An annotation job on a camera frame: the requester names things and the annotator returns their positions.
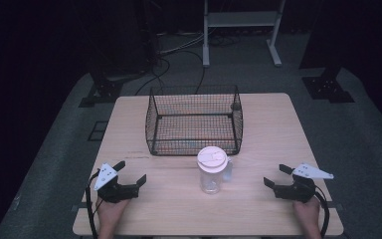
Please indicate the clear plastic pitcher white lid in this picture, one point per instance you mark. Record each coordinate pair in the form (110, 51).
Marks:
(212, 170)

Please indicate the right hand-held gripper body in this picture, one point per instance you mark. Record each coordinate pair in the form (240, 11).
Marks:
(300, 186)

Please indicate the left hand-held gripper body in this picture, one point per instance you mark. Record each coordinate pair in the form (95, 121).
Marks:
(112, 189)

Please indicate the white metal stand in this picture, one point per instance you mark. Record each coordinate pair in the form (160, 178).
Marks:
(242, 20)

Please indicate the person's left hand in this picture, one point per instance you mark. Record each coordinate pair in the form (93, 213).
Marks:
(110, 211)

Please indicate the black stand base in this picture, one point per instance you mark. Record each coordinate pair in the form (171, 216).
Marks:
(101, 93)
(326, 88)

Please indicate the person's right hand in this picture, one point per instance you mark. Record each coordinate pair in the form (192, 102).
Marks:
(307, 213)

